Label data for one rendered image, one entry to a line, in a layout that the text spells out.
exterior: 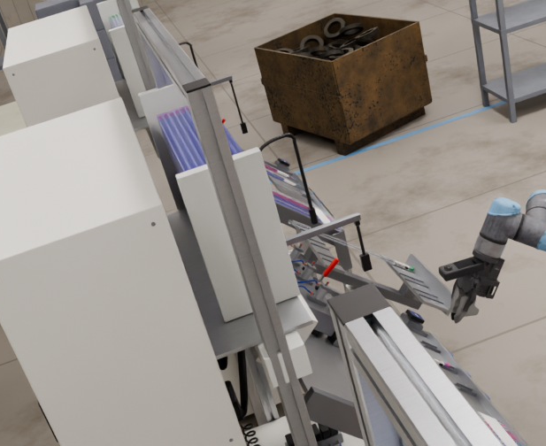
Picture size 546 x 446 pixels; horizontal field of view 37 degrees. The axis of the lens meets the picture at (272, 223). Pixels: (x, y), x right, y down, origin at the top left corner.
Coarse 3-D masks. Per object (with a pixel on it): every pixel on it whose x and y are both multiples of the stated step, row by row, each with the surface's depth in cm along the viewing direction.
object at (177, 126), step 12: (180, 108) 197; (168, 120) 191; (180, 120) 189; (192, 120) 187; (168, 132) 184; (180, 132) 182; (192, 132) 180; (228, 132) 174; (168, 144) 186; (180, 144) 175; (192, 144) 173; (180, 156) 169; (192, 156) 167; (180, 168) 172; (192, 168) 161
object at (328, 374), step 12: (312, 336) 191; (324, 336) 195; (312, 348) 184; (324, 348) 188; (336, 348) 193; (312, 360) 177; (324, 360) 180; (336, 360) 185; (312, 372) 170; (324, 372) 174; (336, 372) 178; (312, 384) 164; (324, 384) 168; (336, 384) 172; (348, 384) 175; (348, 396) 169
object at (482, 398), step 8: (432, 336) 246; (432, 344) 244; (440, 344) 241; (448, 352) 237; (448, 360) 235; (456, 360) 234; (456, 368) 231; (464, 376) 227; (472, 384) 223; (480, 392) 219; (480, 400) 218; (488, 400) 216; (488, 408) 214; (496, 408) 213; (496, 416) 211; (504, 424) 208; (512, 432) 204; (520, 440) 201
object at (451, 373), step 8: (416, 336) 242; (424, 344) 239; (432, 352) 236; (440, 352) 240; (440, 360) 233; (448, 368) 228; (448, 376) 223; (456, 376) 228; (456, 384) 220; (464, 384) 225; (464, 392) 218; (472, 392) 219; (472, 400) 216; (480, 408) 213
